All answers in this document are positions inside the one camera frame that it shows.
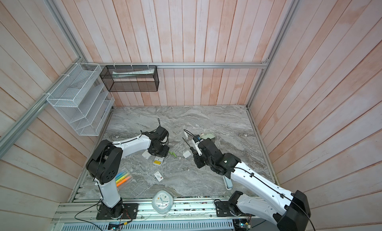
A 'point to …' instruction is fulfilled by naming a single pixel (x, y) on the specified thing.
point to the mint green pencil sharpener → (208, 135)
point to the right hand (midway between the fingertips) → (196, 154)
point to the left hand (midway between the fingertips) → (162, 154)
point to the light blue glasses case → (228, 182)
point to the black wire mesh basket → (130, 78)
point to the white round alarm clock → (162, 202)
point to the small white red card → (158, 176)
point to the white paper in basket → (119, 74)
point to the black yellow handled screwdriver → (195, 152)
